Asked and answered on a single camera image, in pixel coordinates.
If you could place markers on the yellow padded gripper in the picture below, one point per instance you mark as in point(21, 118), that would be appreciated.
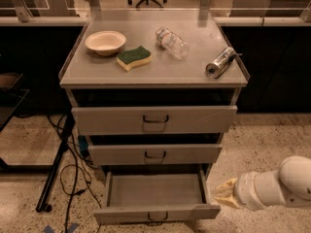
point(243, 190)

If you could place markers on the grey bottom drawer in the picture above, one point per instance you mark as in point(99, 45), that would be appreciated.
point(155, 198)

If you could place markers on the grey drawer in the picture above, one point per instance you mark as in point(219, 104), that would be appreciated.
point(152, 111)
point(155, 198)
point(154, 149)

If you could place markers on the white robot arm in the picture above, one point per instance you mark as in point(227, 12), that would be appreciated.
point(288, 186)

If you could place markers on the grey top drawer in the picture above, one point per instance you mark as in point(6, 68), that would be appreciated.
point(152, 111)

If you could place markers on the grey middle drawer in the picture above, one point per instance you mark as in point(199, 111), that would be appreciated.
point(154, 149)

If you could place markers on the grey drawer cabinet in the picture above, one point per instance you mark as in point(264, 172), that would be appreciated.
point(90, 71)

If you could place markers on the silver can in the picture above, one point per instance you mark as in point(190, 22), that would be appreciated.
point(216, 68)

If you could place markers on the clear plastic bottle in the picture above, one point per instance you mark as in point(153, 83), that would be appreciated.
point(172, 43)

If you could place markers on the green yellow sponge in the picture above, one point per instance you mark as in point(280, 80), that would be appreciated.
point(129, 59)

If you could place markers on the black stand leg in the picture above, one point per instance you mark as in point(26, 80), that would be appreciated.
point(43, 205)

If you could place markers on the white bowl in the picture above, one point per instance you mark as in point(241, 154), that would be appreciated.
point(105, 43)

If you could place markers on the dark side table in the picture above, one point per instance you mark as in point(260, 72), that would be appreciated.
point(10, 96)

